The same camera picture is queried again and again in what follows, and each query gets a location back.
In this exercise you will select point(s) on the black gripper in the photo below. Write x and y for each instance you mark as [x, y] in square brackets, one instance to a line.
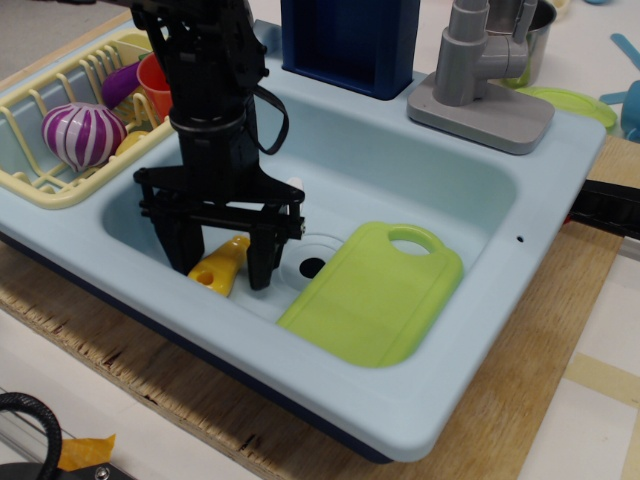
[220, 184]

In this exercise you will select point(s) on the yellow handled toy knife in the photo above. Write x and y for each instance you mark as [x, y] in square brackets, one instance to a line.
[218, 270]

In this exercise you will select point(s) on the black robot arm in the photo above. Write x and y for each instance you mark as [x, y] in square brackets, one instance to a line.
[213, 64]

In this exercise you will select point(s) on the green plastic cutting board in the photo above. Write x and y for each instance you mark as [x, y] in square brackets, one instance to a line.
[377, 298]

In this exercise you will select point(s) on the wooden base board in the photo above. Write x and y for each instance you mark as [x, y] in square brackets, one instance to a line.
[557, 396]

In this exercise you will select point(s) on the yellow toy in rack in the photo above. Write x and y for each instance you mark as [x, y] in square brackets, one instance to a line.
[135, 140]

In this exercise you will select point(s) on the light blue toy sink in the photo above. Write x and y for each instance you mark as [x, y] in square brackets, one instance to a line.
[360, 160]

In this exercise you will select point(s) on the orange plastic cup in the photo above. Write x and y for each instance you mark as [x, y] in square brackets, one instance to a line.
[154, 84]

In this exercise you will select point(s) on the purple striped toy onion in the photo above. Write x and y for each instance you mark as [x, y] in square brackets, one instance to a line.
[82, 135]

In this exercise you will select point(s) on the purple toy eggplant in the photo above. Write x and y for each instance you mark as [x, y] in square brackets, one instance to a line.
[119, 84]

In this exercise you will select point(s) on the cream dish rack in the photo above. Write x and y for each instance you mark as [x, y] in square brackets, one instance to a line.
[29, 170]

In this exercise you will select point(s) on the dark blue plastic box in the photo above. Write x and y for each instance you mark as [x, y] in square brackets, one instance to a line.
[365, 46]

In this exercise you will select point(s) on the yellow tape piece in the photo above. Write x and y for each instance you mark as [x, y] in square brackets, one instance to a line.
[85, 452]

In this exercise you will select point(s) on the grey toy faucet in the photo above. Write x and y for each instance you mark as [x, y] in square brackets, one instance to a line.
[460, 98]

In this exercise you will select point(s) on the steel pot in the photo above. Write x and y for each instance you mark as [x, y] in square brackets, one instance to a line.
[501, 20]

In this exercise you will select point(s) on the green plastic plate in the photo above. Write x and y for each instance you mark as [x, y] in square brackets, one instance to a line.
[576, 103]

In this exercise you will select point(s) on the black clamp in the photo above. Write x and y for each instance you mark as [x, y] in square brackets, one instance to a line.
[608, 207]

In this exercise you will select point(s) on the blue plastic cup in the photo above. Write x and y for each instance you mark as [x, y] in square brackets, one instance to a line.
[630, 113]

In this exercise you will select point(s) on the blue plastic utensil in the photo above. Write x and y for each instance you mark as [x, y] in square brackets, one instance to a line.
[629, 50]

